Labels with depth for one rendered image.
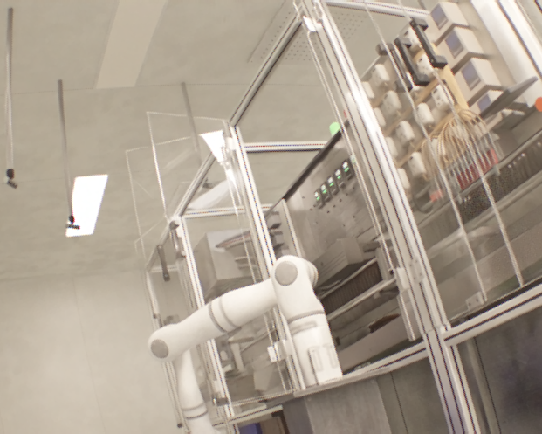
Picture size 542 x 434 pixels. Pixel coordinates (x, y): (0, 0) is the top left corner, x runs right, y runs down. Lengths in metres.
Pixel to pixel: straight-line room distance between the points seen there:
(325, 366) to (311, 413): 0.14
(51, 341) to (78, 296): 0.65
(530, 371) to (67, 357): 5.55
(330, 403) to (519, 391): 0.72
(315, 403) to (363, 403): 0.11
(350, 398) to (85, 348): 5.51
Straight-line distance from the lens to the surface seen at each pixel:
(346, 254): 2.17
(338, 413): 1.31
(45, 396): 6.55
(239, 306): 1.48
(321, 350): 1.37
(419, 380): 2.16
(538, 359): 1.74
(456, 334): 1.48
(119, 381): 6.64
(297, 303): 1.39
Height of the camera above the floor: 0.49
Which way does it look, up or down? 19 degrees up
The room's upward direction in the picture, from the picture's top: 16 degrees counter-clockwise
